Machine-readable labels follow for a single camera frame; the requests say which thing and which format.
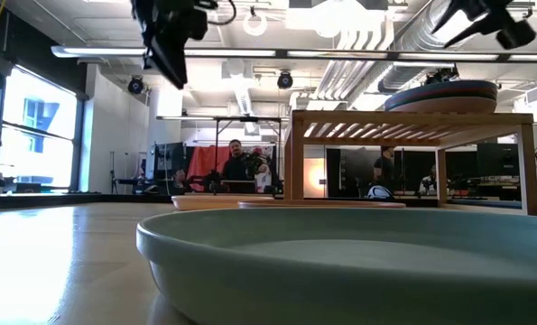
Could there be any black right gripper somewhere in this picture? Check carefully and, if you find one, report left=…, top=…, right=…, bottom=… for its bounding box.
left=431, top=0, right=537, bottom=51

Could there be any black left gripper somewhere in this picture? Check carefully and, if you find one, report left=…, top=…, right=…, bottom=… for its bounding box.
left=130, top=0, right=209, bottom=90

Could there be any blue plate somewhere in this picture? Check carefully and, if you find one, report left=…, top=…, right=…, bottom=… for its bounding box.
left=384, top=79, right=500, bottom=97

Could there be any dark plate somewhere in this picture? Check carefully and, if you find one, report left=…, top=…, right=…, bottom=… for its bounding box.
left=386, top=94, right=499, bottom=115

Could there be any pale pinkish beige plate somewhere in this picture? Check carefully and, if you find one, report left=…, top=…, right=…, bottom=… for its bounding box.
left=171, top=194, right=276, bottom=212

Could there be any terracotta pink plate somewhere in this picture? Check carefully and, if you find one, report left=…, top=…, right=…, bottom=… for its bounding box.
left=237, top=200, right=407, bottom=210

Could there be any pale green plate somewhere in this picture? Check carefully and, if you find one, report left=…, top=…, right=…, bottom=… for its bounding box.
left=135, top=206, right=537, bottom=325

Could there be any wooden slatted shelf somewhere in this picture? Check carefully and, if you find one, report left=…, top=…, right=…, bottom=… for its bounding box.
left=283, top=109, right=537, bottom=217

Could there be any black round ceiling speaker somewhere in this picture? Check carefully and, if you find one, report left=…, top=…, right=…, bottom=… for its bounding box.
left=276, top=70, right=294, bottom=90
left=127, top=75, right=145, bottom=96

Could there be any black monitor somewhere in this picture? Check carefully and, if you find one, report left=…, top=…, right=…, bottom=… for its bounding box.
left=154, top=142, right=186, bottom=181

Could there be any red curtain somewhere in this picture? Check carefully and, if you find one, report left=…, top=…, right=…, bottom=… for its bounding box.
left=186, top=144, right=231, bottom=190

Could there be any person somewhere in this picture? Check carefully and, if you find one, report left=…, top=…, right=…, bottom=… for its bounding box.
left=221, top=138, right=270, bottom=194
left=419, top=164, right=439, bottom=198
left=170, top=168, right=189, bottom=195
left=373, top=144, right=396, bottom=193

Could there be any large window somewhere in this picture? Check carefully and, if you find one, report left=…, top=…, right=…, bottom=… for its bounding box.
left=0, top=66, right=79, bottom=191

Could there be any silver ventilation duct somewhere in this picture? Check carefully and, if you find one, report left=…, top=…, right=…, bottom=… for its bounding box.
left=377, top=0, right=459, bottom=94

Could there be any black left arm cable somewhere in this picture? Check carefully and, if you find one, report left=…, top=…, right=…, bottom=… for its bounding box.
left=206, top=0, right=238, bottom=27

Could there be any white ring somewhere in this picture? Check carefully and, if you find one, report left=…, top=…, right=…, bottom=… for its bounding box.
left=242, top=10, right=269, bottom=38

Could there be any black table edge rail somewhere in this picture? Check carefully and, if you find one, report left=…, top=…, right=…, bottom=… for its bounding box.
left=0, top=192, right=174, bottom=209

